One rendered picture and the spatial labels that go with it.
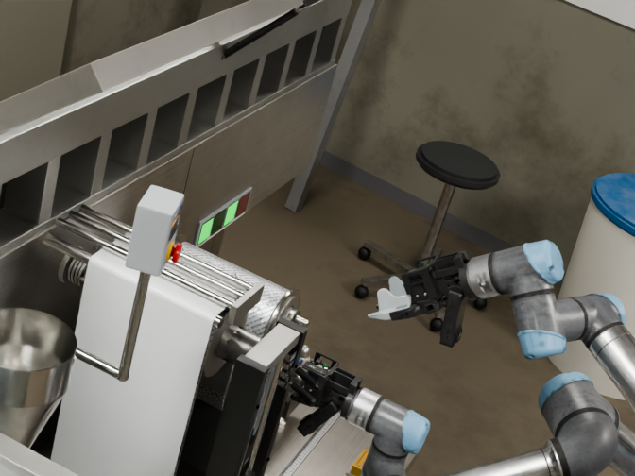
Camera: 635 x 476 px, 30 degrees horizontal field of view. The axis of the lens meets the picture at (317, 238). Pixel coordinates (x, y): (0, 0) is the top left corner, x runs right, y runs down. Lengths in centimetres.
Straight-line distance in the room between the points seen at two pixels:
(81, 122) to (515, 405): 295
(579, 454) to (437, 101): 347
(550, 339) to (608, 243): 266
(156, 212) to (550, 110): 391
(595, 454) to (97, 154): 107
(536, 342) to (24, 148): 88
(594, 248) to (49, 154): 310
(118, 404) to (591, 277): 295
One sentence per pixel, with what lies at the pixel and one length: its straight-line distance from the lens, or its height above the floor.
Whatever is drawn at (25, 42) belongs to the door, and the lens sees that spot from 522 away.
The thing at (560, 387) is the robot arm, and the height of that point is 124.
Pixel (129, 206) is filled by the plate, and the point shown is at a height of 138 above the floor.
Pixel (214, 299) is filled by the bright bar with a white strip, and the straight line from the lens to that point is 191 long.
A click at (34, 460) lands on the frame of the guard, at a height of 160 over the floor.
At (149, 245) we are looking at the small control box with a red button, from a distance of 160.
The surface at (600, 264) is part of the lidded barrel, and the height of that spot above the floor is 52.
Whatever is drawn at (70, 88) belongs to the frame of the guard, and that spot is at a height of 198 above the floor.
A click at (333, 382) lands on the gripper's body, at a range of 234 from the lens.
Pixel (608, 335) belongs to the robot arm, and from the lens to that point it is 208.
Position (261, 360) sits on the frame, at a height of 144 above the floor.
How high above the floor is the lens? 246
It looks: 28 degrees down
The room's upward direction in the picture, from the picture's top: 16 degrees clockwise
